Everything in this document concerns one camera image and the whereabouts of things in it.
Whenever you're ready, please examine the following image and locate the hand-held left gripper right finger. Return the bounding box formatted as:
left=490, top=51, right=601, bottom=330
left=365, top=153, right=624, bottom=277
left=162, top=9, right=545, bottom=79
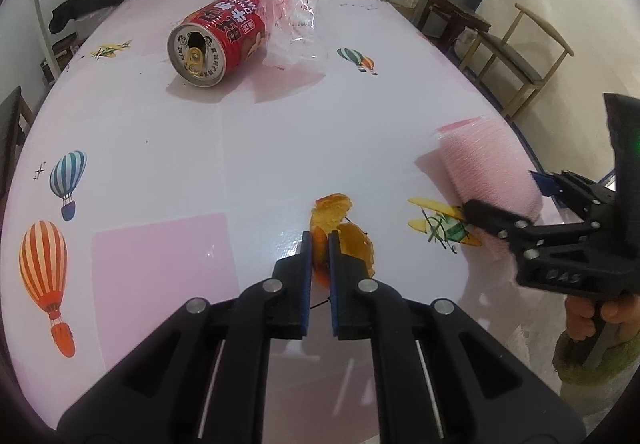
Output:
left=327, top=230, right=587, bottom=444

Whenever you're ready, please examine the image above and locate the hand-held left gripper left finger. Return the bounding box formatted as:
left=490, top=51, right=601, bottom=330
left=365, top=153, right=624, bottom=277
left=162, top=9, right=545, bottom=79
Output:
left=56, top=230, right=313, bottom=444

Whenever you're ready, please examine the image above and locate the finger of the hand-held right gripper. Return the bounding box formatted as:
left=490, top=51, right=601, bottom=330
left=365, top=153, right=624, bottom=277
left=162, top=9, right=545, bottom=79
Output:
left=462, top=200, right=539, bottom=251
left=530, top=169, right=619, bottom=226

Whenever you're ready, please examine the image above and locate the orange peel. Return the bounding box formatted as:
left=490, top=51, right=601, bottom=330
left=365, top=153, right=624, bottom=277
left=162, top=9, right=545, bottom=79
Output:
left=309, top=193, right=377, bottom=287

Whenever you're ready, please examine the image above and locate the person's right forearm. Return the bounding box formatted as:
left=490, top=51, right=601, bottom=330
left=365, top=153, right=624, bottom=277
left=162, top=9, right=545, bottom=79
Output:
left=552, top=324, right=640, bottom=430

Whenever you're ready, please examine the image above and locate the person's right hand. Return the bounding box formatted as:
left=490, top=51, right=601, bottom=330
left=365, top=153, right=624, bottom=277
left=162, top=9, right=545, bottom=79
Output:
left=564, top=291, right=640, bottom=342

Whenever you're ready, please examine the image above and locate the dark wooden stool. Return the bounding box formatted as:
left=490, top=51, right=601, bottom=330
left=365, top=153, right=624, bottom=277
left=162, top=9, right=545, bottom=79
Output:
left=417, top=0, right=493, bottom=57

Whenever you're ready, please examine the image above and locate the clear plastic wrapper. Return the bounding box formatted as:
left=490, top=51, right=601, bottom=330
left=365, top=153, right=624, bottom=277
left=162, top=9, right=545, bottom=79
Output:
left=245, top=0, right=328, bottom=70

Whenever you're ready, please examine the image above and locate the red drink can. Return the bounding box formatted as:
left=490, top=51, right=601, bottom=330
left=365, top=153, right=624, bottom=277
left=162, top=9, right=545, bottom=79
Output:
left=167, top=0, right=267, bottom=89

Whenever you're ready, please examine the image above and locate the black cloth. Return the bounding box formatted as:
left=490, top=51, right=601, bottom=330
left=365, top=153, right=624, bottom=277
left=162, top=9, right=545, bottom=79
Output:
left=48, top=0, right=166, bottom=34

